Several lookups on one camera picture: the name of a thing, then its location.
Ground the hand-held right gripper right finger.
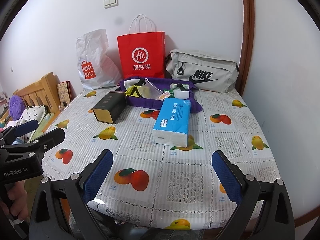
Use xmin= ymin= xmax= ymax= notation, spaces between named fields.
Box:
xmin=211 ymin=150 xmax=295 ymax=240

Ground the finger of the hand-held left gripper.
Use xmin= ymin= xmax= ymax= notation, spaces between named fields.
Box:
xmin=0 ymin=128 xmax=66 ymax=159
xmin=0 ymin=120 xmax=39 ymax=143

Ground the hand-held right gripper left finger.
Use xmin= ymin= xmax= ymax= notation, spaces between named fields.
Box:
xmin=29 ymin=149 xmax=114 ymax=240

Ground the purple fabric storage basket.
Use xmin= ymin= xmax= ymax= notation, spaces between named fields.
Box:
xmin=117 ymin=77 xmax=203 ymax=113

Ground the yellow and black fabric pouch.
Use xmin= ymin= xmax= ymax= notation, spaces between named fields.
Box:
xmin=124 ymin=79 xmax=148 ymax=98

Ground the white sponge block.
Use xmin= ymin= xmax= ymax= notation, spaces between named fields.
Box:
xmin=174 ymin=90 xmax=192 ymax=100

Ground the clear plastic bag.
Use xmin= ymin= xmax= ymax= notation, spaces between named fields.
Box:
xmin=141 ymin=79 xmax=163 ymax=100

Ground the person's left hand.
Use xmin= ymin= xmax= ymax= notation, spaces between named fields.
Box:
xmin=7 ymin=181 xmax=28 ymax=222

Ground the white floral pillow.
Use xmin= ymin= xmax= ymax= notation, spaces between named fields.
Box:
xmin=19 ymin=105 xmax=48 ymax=130

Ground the light green cloth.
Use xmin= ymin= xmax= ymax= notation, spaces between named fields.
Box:
xmin=35 ymin=112 xmax=56 ymax=137

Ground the purple plush toy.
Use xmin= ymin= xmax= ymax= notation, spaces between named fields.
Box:
xmin=9 ymin=95 xmax=25 ymax=120

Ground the brown patterned book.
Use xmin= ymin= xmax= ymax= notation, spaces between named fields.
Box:
xmin=56 ymin=80 xmax=74 ymax=108

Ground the wooden bed headboard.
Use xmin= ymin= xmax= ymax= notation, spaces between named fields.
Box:
xmin=14 ymin=72 xmax=62 ymax=113

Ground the dark green tin box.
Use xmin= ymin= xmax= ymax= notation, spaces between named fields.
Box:
xmin=92 ymin=91 xmax=127 ymax=124

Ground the fruit print tablecloth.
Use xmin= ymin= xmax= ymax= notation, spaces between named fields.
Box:
xmin=41 ymin=85 xmax=282 ymax=230

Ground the blue tissue pack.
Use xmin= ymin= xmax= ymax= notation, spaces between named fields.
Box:
xmin=152 ymin=98 xmax=192 ymax=147

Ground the white plastic shopping bag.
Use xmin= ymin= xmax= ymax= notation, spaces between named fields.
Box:
xmin=76 ymin=29 xmax=120 ymax=90

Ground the grey waist bag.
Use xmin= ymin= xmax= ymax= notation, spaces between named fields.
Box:
xmin=165 ymin=49 xmax=240 ymax=93

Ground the red paper shopping bag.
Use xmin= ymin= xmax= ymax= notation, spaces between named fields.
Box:
xmin=117 ymin=14 xmax=166 ymax=79

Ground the brown wooden door frame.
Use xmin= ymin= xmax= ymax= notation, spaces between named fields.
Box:
xmin=240 ymin=0 xmax=255 ymax=95

